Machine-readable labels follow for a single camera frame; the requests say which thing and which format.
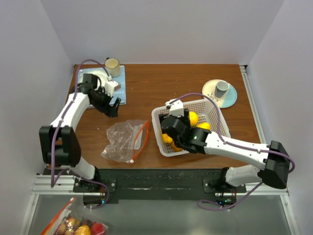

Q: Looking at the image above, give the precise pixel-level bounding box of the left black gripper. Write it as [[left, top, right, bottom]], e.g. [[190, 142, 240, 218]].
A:
[[91, 87, 121, 118]]

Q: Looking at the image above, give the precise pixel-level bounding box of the fake yellow pepper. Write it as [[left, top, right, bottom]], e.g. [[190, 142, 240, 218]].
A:
[[161, 134, 173, 144]]

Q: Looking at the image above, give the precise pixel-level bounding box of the fake yellow lemon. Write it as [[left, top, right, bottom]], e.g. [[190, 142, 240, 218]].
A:
[[189, 112, 199, 127]]

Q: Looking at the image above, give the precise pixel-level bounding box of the fake yellow pear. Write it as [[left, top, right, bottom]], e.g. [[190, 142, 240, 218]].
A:
[[197, 122, 211, 130]]

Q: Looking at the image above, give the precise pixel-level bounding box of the clear zip top bag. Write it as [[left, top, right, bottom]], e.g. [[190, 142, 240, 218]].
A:
[[101, 119, 149, 164]]

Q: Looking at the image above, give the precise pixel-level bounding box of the fake orange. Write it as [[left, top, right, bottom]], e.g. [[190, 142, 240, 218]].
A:
[[170, 141, 183, 152]]

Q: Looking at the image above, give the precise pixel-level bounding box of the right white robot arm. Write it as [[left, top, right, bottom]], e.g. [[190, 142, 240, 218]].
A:
[[159, 115, 294, 192]]

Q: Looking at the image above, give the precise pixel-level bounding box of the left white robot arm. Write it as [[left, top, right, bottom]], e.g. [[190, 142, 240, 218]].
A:
[[39, 71, 121, 192]]

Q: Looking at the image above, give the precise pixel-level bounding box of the white bowl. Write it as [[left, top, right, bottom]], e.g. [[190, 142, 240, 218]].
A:
[[78, 69, 108, 89]]

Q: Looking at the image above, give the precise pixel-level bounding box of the blue checked cloth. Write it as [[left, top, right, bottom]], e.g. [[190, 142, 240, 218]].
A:
[[76, 65, 128, 108]]

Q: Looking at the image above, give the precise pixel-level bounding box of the white perforated plastic basket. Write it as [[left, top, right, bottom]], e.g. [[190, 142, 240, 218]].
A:
[[151, 99, 231, 157]]

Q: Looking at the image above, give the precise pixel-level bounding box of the beige enamel mug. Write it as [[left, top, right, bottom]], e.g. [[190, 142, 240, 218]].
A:
[[105, 57, 121, 77]]

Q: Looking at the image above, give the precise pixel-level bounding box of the pink and blue plate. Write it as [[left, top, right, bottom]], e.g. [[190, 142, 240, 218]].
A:
[[202, 79, 238, 108]]

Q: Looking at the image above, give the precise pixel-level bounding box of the grey cup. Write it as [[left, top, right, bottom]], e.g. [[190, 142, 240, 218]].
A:
[[215, 81, 229, 97]]

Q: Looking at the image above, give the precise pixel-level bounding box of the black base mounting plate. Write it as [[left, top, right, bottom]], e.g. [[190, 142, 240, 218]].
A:
[[65, 168, 246, 210]]

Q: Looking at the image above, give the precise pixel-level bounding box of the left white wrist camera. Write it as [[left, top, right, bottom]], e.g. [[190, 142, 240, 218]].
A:
[[104, 80, 121, 97]]

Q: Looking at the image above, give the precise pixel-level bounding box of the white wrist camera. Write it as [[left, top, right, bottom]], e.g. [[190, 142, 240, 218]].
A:
[[104, 80, 121, 97], [165, 99, 184, 118]]

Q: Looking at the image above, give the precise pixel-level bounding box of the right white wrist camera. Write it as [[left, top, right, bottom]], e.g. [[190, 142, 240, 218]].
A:
[[165, 99, 184, 118]]

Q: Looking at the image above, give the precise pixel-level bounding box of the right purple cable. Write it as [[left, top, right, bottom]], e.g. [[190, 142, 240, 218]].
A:
[[166, 93, 296, 211]]

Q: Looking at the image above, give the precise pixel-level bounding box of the aluminium frame rail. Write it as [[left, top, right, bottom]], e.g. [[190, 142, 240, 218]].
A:
[[31, 65, 300, 235]]

